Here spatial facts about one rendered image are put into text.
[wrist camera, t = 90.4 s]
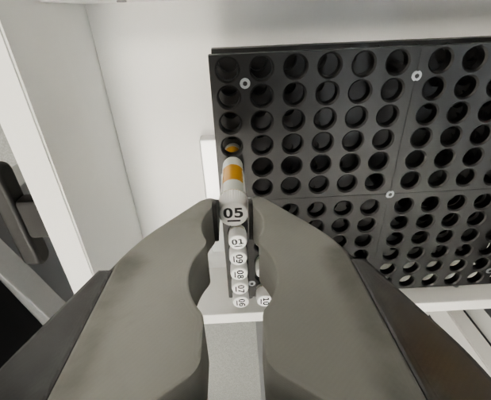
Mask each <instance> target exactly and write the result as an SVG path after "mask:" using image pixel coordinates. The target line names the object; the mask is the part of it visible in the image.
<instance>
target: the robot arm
mask: <svg viewBox="0 0 491 400"><path fill-rule="evenodd" d="M218 208H219V199H217V200H216V199H213V198H207V199H204V200H201V201H200V202H198V203H196V204H195V205H193V206H191V207H190V208H189V209H187V210H185V211H184V212H182V213H181V214H179V215H178V216H176V217H174V218H173V219H171V220H170V221H169V222H167V223H166V224H164V225H162V226H160V227H159V228H158V229H156V230H155V231H153V232H152V233H150V234H149V235H147V236H146V237H145V238H144V239H143V240H141V241H140V242H139V243H138V244H136V245H135V246H134V247H133V248H132V249H130V250H129V251H128V252H127V253H126V254H125V255H124V256H123V257H122V258H121V259H120V260H119V261H118V262H117V263H116V264H115V265H114V266H113V267H112V268H111V269H110V270H109V271H97V272H96V273H95V274H94V275H93V276H92V277H91V278H90V279H89V280H88V281H87V282H86V283H85V284H84V285H83V286H82V287H81V288H80V289H79V290H78V291H77V292H76V293H75V294H74V295H73V296H72V297H71V298H70V299H69V300H68V301H67V302H66V303H65V304H64V305H63V306H62V307H61V308H60V309H59V310H58V311H57V312H56V313H55V314H54V315H53V316H52V317H51V318H50V319H49V320H48V321H47V322H46V323H45V324H44V325H43V326H42V327H41V328H40V329H39V330H38V331H37V332H36V333H35V334H34V335H33V336H32V337H31V338H30V339H29V340H28V341H27V342H26V343H25V344H24V345H23V346H22V347H21V348H20V349H19V350H18V351H17V352H16V353H15V354H14V355H13V356H12V357H11V358H10V359H9V360H8V361H7V362H6V363H5V364H4V365H3V366H2V367H1V368H0V400H208V385H209V355H208V349H207V343H206V337H205V326H204V320H203V316H202V313H201V311H200V310H199V309H198V308H197V306H198V302H199V300H200V298H201V296H202V295H203V293H204V292H205V290H206V289H207V287H208V286H209V284H210V275H209V261H208V252H209V250H210V249H211V247H212V246H213V245H214V243H215V241H219V232H220V218H219V209H218ZM247 208H248V229H249V240H253V241H254V242H255V244H256V245H257V246H258V247H259V281H260V283H261V284H262V285H263V286H264V288H265V289H266V290H267V292H268V293H269V295H270V297H271V300H270V302H269V304H268V306H267V307H266V309H265V310H264V312H263V375H264V386H265V396H266V400H491V377H490V376H489V375H488V374H487V372H486V371H485V370H484V369H483V368H482V367H481V366H480V365H479V363H478V362H477V361H476V360H475V359H474V358H473V357H472V356H471V355H470V354H469V353H468V352H467V351H466V350H465V349H464V348H463V347H462V346H461V345H460V344H459V343H458V342H457V341H456V340H455V339H454V338H452V337H451V336H450V335H449V334H448V333H447V332H446V331H445V330H444V329H442V328H441V327H440V326H439V325H438V324H437V323H436V322H434V321H433V320H432V319H431V318H430V317H429V316H428V315H427V314H426V313H425V312H424V311H423V310H422V309H421V308H420V307H418V306H417V305H416V304H415V303H414V302H413V301H412V300H410V299H409V298H408V297H407V296H406V295H405V294H404V293H403V292H401V291H400V290H399V289H398V288H397V287H396V286H395V285H393V284H392V283H391V282H390V281H389V280H388V279H387V278H386V277H385V276H384V275H383V274H382V273H381V272H380V271H378V270H377V269H376V268H375V267H374V266H373V265H372V264H371V263H369V262H368V261H367V260H366V259H365V258H364V259H354V258H353V257H352V256H351V255H350V254H349V253H348V252H347V251H346V250H344V249H343V248H342V247H341V246H340V245H339V244H337V243H336V242H335V241H334V240H333V239H332V238H331V237H329V236H328V235H326V234H325V233H323V232H322V231H320V230H319V229H317V228H316V227H314V226H312V225H310V224H309V223H308V222H306V221H303V220H302V219H300V218H299V217H296V216H295V215H293V214H291V213H290V212H288V211H286V210H284V209H283V208H281V207H279V206H277V205H275V204H274V203H272V202H270V201H268V200H266V199H265V198H262V197H259V196H255V197H252V198H248V199H247Z"/></svg>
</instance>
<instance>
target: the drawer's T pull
mask: <svg viewBox="0 0 491 400"><path fill-rule="evenodd" d="M0 216H1V218H2V220H3V221H4V223H5V225H6V228H7V229H8V231H9V233H10V235H11V237H12V239H13V242H14V243H15V245H16V247H17V250H18V251H19V253H20V255H21V258H22V259H23V260H24V262H25V263H26V264H29V265H35V264H43V263H45V262H46V260H47V259H48V255H49V251H48V247H47V245H46V244H45V241H44V238H43V237H49V235H48V232H47V230H46V228H45V226H44V223H43V221H42V219H41V217H40V214H39V212H38V209H37V207H36V205H35V202H34V201H33V197H32V195H31V194H25V195H24V194H23V192H22V189H21V187H20V185H19V183H18V181H17V178H16V176H15V174H14V172H13V169H12V167H11V166H10V165H9V164H8V163H7V162H3V161H0Z"/></svg>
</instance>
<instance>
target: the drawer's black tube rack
mask: <svg viewBox="0 0 491 400"><path fill-rule="evenodd" d="M237 52H243V53H244V73H245V78H243V79H241V80H240V86H241V87H242V88H243V89H245V97H246V120H247V165H248V189H249V198H252V197H255V196H259V197H262V198H265V199H266V200H268V201H270V202H272V203H274V204H275V205H277V206H279V207H281V208H283V209H284V210H286V211H288V212H290V213H291V214H293V215H295V216H296V217H299V218H300V219H302V220H303V221H306V222H308V223H309V224H310V225H312V226H314V227H316V228H317V229H319V230H320V231H322V232H323V233H325V234H326V235H328V236H329V237H331V238H332V239H333V240H334V241H335V242H336V243H337V244H339V245H340V246H341V247H342V248H343V249H344V250H346V251H347V252H348V253H349V254H350V255H351V256H352V257H353V258H354V259H364V258H365V259H366V260H367V261H368V262H369V263H371V264H372V265H373V266H374V267H375V268H376V269H377V270H378V271H380V272H381V273H382V274H383V275H384V276H385V277H389V278H388V280H389V281H390V282H391V283H392V284H393V285H395V286H396V287H397V288H398V289H404V288H418V287H448V286H462V285H478V284H491V277H490V276H491V36H479V37H444V38H425V39H406V40H370V41H352V42H333V43H314V44H278V45H260V46H241V47H223V48H211V54H218V53H237ZM489 243H490V245H489V247H488V248H487V246H488V244H489ZM455 260H460V262H459V263H457V264H456V265H454V266H450V264H451V263H452V262H453V261H455ZM432 261H438V262H437V264H435V265H434V266H432V267H427V265H428V264H429V263H430V262H432ZM386 263H391V264H392V265H391V266H390V267H389V268H387V269H383V270H382V269H380V267H381V266H382V265H383V264H386ZM407 263H414V264H413V265H412V266H411V267H409V268H403V267H404V266H405V265H406V264H407ZM473 263H476V264H473ZM474 272H478V273H477V274H476V275H475V276H473V277H470V278H467V277H468V276H469V275H470V274H472V273H474ZM452 273H455V275H454V276H453V277H451V278H449V279H445V278H446V277H447V276H448V275H449V274H452ZM430 274H433V276H432V277H431V278H430V279H427V280H422V279H423V278H424V277H425V276H426V275H430ZM406 275H411V276H410V278H409V279H408V280H406V281H403V282H401V281H400V279H401V278H403V277H405V276H406Z"/></svg>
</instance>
